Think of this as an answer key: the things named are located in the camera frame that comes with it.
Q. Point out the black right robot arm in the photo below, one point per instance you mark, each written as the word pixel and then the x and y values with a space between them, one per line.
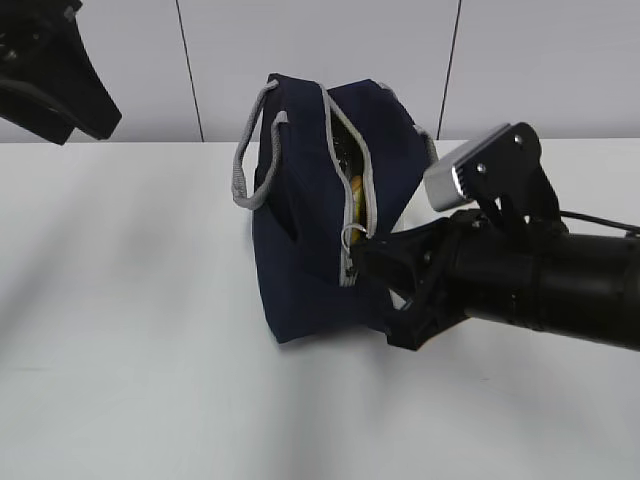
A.
pixel 550 280

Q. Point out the brown bread roll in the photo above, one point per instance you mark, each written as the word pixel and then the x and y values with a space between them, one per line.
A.
pixel 359 200

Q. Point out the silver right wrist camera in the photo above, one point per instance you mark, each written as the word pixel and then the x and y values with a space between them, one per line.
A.
pixel 501 163

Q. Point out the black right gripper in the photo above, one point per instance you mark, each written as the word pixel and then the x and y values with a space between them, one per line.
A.
pixel 448 271

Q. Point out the navy blue lunch bag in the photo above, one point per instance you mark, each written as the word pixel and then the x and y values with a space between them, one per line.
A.
pixel 292 170

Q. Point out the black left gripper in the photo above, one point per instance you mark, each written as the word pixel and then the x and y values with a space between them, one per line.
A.
pixel 74 97

